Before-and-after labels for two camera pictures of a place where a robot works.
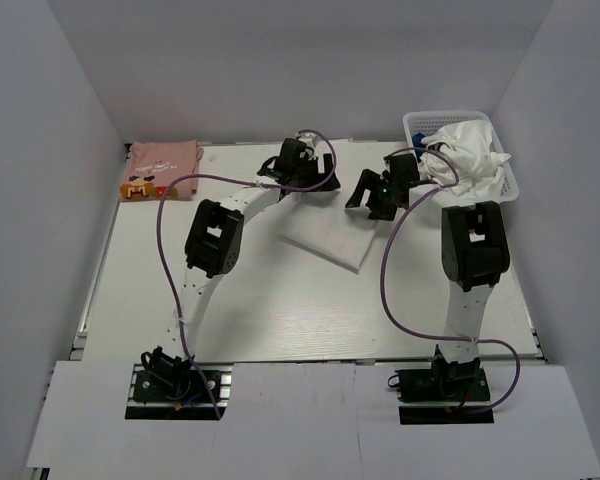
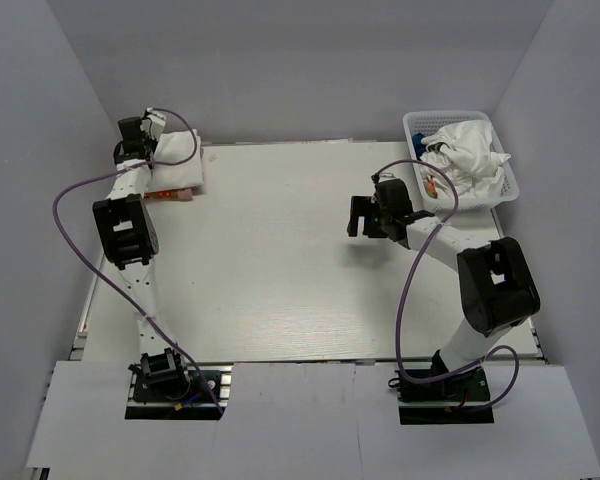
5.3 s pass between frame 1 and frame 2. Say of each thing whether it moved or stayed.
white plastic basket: stayed
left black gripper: moved
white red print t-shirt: moved
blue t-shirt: stayed
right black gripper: moved
